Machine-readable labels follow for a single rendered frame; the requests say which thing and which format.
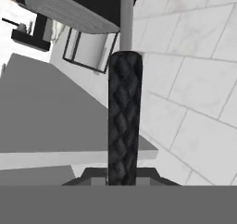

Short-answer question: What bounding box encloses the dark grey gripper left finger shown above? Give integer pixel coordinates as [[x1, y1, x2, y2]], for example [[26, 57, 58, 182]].
[[61, 167, 109, 187]]

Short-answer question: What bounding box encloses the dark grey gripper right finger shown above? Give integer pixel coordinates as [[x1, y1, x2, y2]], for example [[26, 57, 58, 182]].
[[134, 167, 181, 187]]

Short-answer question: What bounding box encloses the black framed white appliance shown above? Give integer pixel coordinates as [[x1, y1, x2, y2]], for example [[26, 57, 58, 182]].
[[62, 27, 120, 74]]

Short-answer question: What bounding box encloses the black small appliance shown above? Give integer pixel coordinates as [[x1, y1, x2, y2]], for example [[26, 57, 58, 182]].
[[1, 13, 53, 53]]

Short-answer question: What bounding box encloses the grey and black range hood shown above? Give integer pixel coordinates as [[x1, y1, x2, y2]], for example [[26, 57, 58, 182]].
[[14, 0, 143, 35]]

